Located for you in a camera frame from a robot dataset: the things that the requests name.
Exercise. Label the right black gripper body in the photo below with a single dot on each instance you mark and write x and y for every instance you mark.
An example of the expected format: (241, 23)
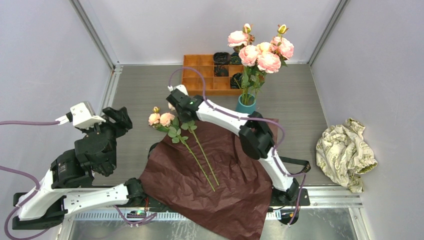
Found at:
(182, 117)

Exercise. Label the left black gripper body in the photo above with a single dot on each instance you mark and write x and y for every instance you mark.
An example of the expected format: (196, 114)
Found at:
(115, 129)

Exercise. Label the cream peach roses stem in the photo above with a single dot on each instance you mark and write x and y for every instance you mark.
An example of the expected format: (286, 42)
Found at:
(154, 122)

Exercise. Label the dark red wrapping paper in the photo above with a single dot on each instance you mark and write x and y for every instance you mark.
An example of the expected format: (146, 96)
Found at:
(238, 207)

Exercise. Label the two pink roses stem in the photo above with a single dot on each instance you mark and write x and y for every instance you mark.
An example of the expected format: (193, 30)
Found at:
(242, 41)

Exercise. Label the large pink rose stem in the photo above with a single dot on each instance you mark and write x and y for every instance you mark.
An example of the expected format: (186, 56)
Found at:
(276, 56)

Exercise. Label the black printed ribbon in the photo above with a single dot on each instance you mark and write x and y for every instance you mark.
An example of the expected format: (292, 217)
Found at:
(304, 163)

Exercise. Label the orange rose stem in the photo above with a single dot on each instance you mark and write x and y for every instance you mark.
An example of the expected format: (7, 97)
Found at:
(246, 83)

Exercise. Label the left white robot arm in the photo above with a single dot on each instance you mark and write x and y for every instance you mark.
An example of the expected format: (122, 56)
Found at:
(67, 188)

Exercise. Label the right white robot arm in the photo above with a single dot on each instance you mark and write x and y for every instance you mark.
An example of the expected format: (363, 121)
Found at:
(256, 138)

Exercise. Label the teal vase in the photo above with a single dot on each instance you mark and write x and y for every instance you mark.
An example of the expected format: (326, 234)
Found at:
(246, 107)

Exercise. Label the orange compartment tray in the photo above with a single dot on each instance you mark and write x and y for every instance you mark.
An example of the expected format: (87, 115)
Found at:
(215, 80)

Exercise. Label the dark green rolled sock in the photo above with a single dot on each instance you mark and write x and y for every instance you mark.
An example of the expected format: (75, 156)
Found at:
(236, 81)

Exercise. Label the black rolled sock top left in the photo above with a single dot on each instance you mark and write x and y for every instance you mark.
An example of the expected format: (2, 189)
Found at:
(222, 58)

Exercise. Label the dark teal rolled sock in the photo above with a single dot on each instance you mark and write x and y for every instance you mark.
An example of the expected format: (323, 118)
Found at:
(235, 59)

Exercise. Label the small electronics board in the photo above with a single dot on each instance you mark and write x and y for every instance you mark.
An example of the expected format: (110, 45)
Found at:
(136, 214)

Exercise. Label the crumpled printed cloth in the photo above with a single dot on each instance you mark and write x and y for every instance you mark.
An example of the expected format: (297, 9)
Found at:
(343, 155)

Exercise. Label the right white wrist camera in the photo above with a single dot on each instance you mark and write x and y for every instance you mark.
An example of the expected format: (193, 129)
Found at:
(179, 87)

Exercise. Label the perforated metal rail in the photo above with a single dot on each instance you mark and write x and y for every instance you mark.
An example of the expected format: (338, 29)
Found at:
(113, 215)

